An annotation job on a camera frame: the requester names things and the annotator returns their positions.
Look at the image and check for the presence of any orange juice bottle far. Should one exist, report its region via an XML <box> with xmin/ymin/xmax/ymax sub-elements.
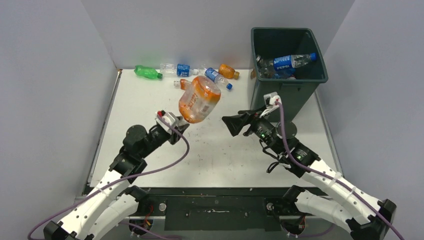
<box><xmin>218</xmin><ymin>64</ymin><xmax>240</xmax><ymax>80</ymax></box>

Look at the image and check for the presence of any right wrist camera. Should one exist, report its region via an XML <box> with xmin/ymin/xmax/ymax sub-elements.
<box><xmin>259</xmin><ymin>92</ymin><xmax>282</xmax><ymax>118</ymax></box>

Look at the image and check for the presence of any green plastic bottle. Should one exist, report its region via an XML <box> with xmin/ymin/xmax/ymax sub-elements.
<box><xmin>134</xmin><ymin>65</ymin><xmax>163</xmax><ymax>80</ymax></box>

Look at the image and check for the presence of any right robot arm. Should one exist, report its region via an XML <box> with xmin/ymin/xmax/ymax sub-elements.
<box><xmin>222</xmin><ymin>110</ymin><xmax>397</xmax><ymax>240</ymax></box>

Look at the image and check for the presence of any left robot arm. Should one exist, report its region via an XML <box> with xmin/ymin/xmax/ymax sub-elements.
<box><xmin>43</xmin><ymin>117</ymin><xmax>189</xmax><ymax>240</ymax></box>

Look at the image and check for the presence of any slim blue label bottle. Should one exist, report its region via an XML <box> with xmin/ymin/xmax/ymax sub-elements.
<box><xmin>257</xmin><ymin>52</ymin><xmax>318</xmax><ymax>71</ymax></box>

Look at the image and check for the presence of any clear bottle blue label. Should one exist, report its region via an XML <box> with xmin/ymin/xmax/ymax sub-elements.
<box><xmin>159</xmin><ymin>63</ymin><xmax>200</xmax><ymax>77</ymax></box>

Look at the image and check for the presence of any blue label bottle blue cap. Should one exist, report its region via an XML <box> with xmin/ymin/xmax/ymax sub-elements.
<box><xmin>204</xmin><ymin>67</ymin><xmax>233</xmax><ymax>91</ymax></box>

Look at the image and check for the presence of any clear bottle silver cap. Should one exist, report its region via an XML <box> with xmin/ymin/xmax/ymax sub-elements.
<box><xmin>256</xmin><ymin>54</ymin><xmax>274</xmax><ymax>79</ymax></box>

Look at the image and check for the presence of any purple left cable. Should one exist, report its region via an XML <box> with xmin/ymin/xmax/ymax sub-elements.
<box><xmin>27</xmin><ymin>114</ymin><xmax>191</xmax><ymax>240</ymax></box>

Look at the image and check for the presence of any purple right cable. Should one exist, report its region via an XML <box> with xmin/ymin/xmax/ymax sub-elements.
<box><xmin>276</xmin><ymin>100</ymin><xmax>406</xmax><ymax>240</ymax></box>

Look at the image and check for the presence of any purple cable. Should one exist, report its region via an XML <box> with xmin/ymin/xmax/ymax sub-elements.
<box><xmin>27</xmin><ymin>114</ymin><xmax>191</xmax><ymax>240</ymax></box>
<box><xmin>276</xmin><ymin>100</ymin><xmax>406</xmax><ymax>240</ymax></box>

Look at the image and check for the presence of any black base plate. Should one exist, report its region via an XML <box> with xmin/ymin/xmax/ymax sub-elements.
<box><xmin>128</xmin><ymin>187</ymin><xmax>303</xmax><ymax>232</ymax></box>

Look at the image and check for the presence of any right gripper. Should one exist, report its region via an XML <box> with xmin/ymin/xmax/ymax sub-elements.
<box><xmin>222</xmin><ymin>104</ymin><xmax>283</xmax><ymax>155</ymax></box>

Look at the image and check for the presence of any blue label bottle edge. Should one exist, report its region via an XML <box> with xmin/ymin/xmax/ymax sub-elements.
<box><xmin>270</xmin><ymin>68</ymin><xmax>296</xmax><ymax>79</ymax></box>

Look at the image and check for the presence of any large orange label bottle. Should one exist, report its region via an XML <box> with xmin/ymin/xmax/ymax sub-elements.
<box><xmin>178</xmin><ymin>76</ymin><xmax>221</xmax><ymax>124</ymax></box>

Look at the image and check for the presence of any dark green plastic bin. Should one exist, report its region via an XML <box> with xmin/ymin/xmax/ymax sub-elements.
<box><xmin>247</xmin><ymin>27</ymin><xmax>329</xmax><ymax>121</ymax></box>

